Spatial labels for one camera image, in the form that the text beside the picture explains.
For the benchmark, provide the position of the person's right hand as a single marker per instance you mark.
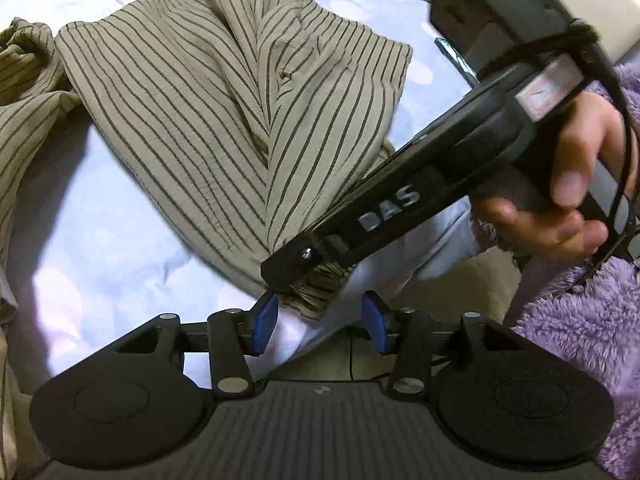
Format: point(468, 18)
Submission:
point(575, 180)

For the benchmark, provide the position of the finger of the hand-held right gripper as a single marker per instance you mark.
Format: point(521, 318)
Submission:
point(295, 265)

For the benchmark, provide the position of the beige striped pants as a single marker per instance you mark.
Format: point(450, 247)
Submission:
point(200, 110)

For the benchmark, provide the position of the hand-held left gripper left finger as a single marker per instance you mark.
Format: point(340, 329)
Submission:
point(265, 322)

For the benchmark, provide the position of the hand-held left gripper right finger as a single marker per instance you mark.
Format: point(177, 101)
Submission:
point(377, 324)

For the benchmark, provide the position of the cream furniture edge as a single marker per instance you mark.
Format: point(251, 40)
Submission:
point(605, 5)

